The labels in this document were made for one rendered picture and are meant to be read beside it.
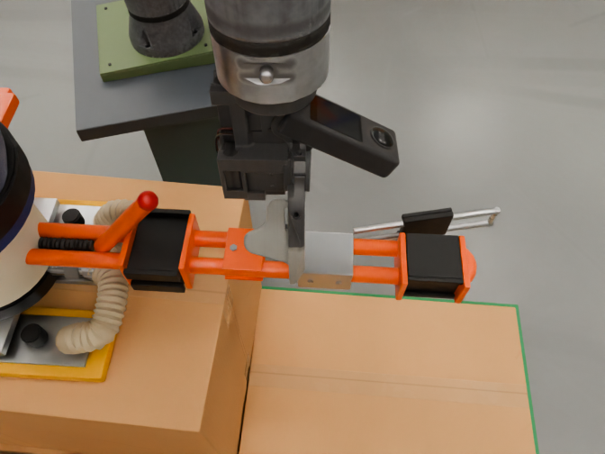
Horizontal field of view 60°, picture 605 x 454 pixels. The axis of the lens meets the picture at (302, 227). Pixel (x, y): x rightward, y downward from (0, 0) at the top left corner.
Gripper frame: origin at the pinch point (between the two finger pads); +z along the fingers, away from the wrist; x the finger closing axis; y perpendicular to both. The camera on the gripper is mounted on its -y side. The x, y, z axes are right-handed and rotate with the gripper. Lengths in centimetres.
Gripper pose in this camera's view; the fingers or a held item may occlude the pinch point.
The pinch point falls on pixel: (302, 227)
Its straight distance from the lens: 58.3
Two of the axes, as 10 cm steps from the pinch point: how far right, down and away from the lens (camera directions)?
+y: -10.0, -0.2, 0.3
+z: 0.1, 6.1, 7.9
